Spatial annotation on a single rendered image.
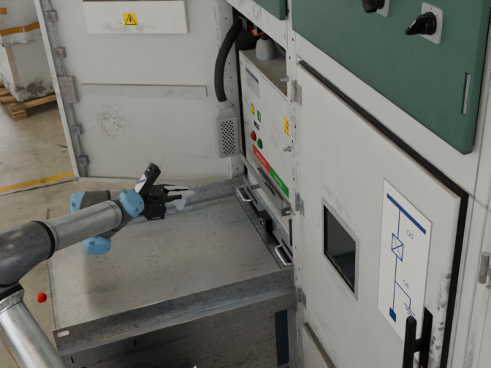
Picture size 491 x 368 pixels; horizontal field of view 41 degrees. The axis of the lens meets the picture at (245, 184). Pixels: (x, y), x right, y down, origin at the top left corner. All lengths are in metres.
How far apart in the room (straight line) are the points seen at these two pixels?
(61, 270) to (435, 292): 1.34
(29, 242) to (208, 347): 0.70
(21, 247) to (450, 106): 0.96
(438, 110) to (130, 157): 1.70
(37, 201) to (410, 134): 3.38
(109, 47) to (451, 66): 1.60
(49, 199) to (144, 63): 2.08
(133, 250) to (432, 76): 1.40
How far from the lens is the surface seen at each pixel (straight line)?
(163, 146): 2.45
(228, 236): 2.17
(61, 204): 4.19
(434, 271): 1.11
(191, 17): 2.22
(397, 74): 1.07
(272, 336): 2.05
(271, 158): 2.01
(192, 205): 2.34
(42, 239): 1.53
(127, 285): 2.03
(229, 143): 2.18
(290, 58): 1.56
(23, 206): 4.26
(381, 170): 1.18
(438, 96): 0.98
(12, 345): 1.59
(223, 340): 1.99
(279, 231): 2.06
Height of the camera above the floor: 2.10
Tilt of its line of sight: 31 degrees down
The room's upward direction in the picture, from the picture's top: 4 degrees counter-clockwise
